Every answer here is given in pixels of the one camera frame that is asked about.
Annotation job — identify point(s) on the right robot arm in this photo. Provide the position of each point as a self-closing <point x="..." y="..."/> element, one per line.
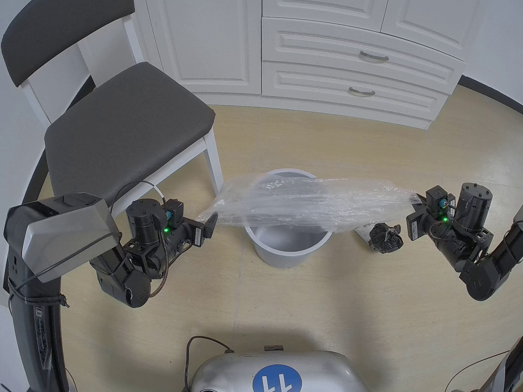
<point x="486" y="276"/>

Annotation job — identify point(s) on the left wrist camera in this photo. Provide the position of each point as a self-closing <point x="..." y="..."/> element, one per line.
<point x="176" y="210"/>

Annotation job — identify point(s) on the white wardrobe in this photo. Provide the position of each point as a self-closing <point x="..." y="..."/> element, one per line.
<point x="327" y="35"/>

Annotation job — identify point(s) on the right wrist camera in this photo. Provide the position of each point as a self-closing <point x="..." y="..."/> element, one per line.
<point x="437" y="196"/>

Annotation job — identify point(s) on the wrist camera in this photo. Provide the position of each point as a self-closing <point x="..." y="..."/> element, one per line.
<point x="176" y="210"/>
<point x="437" y="196"/>

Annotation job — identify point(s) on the grey padded white chair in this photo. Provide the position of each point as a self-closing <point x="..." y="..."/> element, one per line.
<point x="122" y="125"/>

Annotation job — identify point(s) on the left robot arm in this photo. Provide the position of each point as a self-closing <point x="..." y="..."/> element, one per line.
<point x="61" y="235"/>

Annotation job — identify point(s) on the black plastic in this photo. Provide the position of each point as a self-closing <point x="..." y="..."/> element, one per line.
<point x="386" y="239"/>

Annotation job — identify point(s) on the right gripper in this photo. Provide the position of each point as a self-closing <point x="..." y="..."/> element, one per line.
<point x="429" y="227"/>

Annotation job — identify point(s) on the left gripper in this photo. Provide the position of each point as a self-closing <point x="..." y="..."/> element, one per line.
<point x="184" y="239"/>

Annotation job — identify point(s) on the clear plastic bag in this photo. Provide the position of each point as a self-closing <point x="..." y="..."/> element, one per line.
<point x="306" y="202"/>

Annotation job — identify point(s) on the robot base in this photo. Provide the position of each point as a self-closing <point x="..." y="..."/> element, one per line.
<point x="278" y="370"/>

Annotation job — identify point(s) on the crumpled white paper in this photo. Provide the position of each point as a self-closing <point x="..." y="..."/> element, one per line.
<point x="363" y="232"/>

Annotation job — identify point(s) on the white trash bin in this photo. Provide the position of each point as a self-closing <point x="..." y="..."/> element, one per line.
<point x="286" y="251"/>

